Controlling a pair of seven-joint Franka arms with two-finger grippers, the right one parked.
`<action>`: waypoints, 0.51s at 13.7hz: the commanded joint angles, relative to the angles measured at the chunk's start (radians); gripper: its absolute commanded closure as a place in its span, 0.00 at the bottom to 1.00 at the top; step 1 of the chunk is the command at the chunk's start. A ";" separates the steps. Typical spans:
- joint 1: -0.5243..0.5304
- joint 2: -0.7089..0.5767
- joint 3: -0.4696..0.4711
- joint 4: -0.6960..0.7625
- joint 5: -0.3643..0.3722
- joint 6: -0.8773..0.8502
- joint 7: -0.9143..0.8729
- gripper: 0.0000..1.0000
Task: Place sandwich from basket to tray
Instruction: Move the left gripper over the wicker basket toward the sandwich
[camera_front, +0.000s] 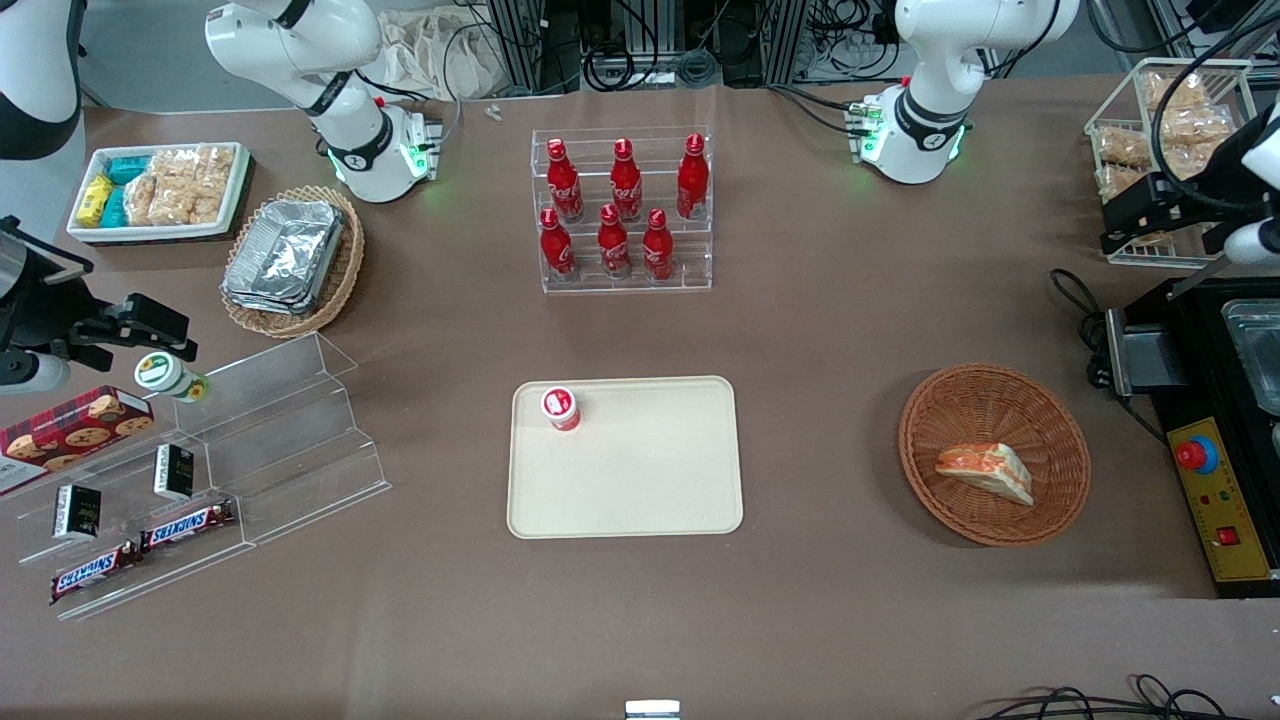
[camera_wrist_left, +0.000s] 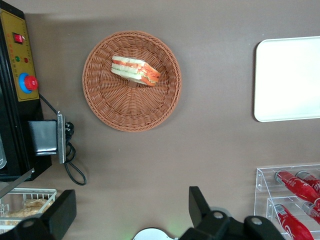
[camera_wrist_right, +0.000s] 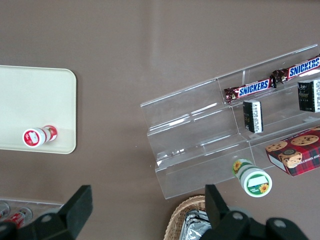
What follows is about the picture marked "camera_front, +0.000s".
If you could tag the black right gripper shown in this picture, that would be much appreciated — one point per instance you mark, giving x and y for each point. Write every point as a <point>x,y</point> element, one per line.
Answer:
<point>40,308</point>

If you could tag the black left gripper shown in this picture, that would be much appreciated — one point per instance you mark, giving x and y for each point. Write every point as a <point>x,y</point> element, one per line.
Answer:
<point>1196,194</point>

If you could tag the triangle sandwich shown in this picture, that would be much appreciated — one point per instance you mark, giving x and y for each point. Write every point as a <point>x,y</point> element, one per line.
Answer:
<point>990,470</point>

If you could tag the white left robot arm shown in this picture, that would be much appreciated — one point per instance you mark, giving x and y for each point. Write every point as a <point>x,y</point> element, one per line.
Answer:
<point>935,70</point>

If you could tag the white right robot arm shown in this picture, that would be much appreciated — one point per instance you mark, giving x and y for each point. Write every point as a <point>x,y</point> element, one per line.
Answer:
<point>335,70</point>

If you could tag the white rectangular snack tray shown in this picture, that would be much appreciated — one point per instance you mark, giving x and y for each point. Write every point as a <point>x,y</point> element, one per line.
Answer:
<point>235,200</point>

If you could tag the light wicker basket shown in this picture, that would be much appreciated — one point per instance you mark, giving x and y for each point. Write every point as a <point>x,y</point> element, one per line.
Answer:
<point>345,275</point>

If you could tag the brown wicker basket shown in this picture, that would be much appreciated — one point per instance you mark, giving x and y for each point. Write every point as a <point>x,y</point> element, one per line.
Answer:
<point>1000,400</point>

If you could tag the beige plastic tray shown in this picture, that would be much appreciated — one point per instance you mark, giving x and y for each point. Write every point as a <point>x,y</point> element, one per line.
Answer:
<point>640,480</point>

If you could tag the green lidded cup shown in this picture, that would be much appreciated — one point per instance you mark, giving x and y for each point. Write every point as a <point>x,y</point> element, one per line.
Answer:
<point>165,375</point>

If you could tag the teal snack packet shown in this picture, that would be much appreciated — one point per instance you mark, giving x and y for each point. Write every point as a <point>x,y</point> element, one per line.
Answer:
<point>115,208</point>
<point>127,169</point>

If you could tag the clear rice cracker bag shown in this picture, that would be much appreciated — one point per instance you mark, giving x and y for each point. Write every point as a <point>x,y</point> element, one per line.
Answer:
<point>215,170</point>
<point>185,205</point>
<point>175,165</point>
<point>142,200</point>

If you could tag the red cookie box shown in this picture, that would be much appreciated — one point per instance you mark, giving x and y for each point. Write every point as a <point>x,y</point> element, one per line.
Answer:
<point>60,435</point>

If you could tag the black sealing machine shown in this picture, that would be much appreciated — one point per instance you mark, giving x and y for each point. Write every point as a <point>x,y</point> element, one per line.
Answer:
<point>1200,350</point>

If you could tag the small black box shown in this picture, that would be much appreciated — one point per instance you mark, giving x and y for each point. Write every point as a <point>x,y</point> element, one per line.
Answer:
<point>77,512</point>
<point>174,472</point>

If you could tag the yellow snack packet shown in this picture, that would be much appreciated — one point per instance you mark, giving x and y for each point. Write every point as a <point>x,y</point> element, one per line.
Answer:
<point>95,200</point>

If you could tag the stack of foil trays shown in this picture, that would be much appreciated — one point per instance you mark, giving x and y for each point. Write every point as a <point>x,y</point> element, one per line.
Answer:
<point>285,255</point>

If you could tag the clear plastic container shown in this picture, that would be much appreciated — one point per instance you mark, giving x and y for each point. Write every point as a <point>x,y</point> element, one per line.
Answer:
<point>1255,350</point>

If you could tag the clear acrylic stepped shelf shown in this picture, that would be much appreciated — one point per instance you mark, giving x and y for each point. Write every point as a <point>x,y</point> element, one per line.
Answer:
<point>290,440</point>

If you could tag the snickers bar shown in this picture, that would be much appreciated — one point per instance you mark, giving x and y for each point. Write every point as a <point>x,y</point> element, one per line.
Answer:
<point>188,525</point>
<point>95,572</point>

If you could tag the red emergency stop button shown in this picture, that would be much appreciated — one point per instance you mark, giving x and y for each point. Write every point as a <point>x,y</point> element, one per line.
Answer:
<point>1196,455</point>

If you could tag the beige cloth bag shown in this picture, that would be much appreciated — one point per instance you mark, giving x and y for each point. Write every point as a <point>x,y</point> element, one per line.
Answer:
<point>440,50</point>

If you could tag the red cola bottle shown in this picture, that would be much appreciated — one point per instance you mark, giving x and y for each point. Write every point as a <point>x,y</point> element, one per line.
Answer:
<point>564,185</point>
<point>657,250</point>
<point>692,180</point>
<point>556,248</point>
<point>626,185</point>
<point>613,245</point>

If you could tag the red lidded cup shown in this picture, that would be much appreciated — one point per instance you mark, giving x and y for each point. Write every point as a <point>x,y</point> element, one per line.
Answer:
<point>561,408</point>

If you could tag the clear acrylic bottle rack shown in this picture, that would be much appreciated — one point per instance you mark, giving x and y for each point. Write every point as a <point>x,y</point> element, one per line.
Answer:
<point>690,260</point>

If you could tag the small white block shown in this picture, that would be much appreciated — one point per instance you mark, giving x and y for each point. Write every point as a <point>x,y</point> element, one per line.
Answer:
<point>652,710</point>

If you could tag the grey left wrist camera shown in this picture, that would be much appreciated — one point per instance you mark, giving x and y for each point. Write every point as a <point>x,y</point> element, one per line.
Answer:
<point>1255,244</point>

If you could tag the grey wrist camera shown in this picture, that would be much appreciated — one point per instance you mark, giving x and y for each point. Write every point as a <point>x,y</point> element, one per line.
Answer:
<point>28,373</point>
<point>1255,244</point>

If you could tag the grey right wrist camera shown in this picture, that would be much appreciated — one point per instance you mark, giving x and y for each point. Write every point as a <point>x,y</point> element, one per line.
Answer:
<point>28,373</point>

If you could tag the aluminium frame rack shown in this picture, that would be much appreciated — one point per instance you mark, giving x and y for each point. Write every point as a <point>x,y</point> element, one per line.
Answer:
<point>530,45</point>

